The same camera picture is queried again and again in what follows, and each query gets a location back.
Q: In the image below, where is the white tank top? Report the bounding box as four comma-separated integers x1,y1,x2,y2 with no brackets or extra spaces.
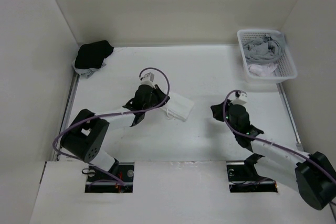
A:
161,92,195,122

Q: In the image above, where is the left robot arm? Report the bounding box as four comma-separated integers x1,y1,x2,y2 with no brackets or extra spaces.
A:
60,84,170,182

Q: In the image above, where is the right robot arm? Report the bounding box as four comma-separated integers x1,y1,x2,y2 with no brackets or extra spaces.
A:
211,100,335,210

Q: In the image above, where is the folded grey tank top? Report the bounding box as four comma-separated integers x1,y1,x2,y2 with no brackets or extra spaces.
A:
72,61,106,79

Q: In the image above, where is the pale pink tank top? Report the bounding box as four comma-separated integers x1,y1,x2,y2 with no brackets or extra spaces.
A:
248,63,278,77

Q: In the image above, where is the folded black tank top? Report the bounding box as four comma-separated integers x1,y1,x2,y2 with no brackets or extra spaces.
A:
74,40,114,69

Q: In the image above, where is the grey tank top in basket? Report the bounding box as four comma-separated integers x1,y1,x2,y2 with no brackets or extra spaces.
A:
243,33,286,65

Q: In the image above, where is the white plastic laundry basket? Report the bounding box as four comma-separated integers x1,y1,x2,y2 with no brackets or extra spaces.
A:
237,29,298,84

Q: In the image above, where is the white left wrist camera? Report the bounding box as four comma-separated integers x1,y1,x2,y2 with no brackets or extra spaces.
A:
140,72,155,88

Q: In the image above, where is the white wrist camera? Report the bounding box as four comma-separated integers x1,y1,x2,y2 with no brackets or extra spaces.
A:
140,72,155,88
232,90,247,105

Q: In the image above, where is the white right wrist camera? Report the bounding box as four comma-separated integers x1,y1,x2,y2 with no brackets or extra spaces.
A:
232,90,247,105

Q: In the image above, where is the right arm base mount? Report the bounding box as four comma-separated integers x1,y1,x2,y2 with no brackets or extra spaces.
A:
226,154,278,193

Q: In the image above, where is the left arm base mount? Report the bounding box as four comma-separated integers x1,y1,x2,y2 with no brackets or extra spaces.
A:
82,163,135,194

